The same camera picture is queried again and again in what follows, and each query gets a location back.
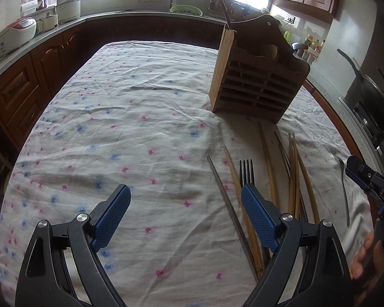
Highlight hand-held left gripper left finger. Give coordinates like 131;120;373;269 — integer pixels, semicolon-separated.
15;184;132;307

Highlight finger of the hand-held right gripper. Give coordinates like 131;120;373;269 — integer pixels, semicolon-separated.
346;155;376;199

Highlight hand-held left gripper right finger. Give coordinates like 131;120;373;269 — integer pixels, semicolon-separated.
241;184;354;307

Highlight metal spoon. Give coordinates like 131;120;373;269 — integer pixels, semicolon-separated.
334;155;351;228

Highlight metal chopstick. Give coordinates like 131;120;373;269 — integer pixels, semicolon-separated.
206;155;260;282

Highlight wooden utensil holder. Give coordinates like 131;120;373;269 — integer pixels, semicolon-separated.
209;14;311;125

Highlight person's right hand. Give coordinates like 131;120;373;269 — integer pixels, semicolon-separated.
350;230;376;280

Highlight gas stove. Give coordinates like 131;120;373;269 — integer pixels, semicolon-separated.
352;101;384;180

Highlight black wok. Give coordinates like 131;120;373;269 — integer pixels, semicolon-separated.
337;49;384;135

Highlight floral tablecloth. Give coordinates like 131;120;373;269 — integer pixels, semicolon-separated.
0;40;381;307

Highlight group of seasoning bottles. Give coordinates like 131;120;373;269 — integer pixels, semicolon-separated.
303;35;326;64

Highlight wooden spoon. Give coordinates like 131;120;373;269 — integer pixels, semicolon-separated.
259;43;280;61

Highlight wooden lower cabinets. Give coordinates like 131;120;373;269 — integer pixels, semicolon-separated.
0;16;226;154

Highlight speckled kitchen countertop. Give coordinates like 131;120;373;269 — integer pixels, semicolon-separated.
0;8;226;85

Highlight red white rice cooker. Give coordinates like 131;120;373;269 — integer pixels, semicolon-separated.
0;17;38;55

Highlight small white cooker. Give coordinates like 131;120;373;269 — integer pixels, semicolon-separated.
35;6;59;33

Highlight dark stick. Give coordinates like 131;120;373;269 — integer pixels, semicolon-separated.
213;0;233;29

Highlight large white rice cooker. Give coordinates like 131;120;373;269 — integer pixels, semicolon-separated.
56;0;82;24

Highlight green colander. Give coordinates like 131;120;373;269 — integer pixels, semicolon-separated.
169;5;204;16

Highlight white paper roll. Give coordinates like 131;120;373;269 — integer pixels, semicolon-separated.
21;0;39;14

